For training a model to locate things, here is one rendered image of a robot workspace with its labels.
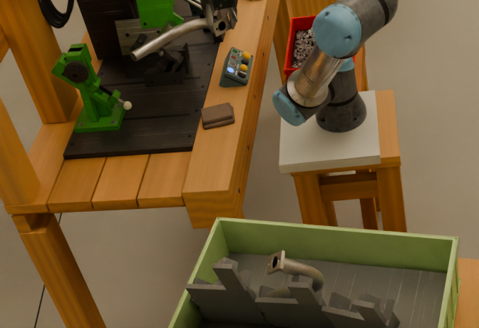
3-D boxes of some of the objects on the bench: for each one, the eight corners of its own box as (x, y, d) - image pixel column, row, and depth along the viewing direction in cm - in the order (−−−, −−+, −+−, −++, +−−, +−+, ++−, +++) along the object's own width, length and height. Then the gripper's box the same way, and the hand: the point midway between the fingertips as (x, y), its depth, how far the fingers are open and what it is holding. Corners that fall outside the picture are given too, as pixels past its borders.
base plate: (241, -32, 347) (239, -37, 345) (194, 151, 264) (192, 146, 263) (140, -21, 356) (138, -25, 355) (64, 160, 274) (62, 155, 273)
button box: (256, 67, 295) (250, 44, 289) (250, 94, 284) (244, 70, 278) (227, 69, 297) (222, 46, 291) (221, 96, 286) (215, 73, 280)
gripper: (197, -26, 231) (207, 45, 243) (241, -34, 232) (249, 36, 244) (191, -39, 237) (201, 31, 250) (234, -46, 239) (241, 23, 251)
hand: (222, 26), depth 249 cm, fingers closed on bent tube, 5 cm apart
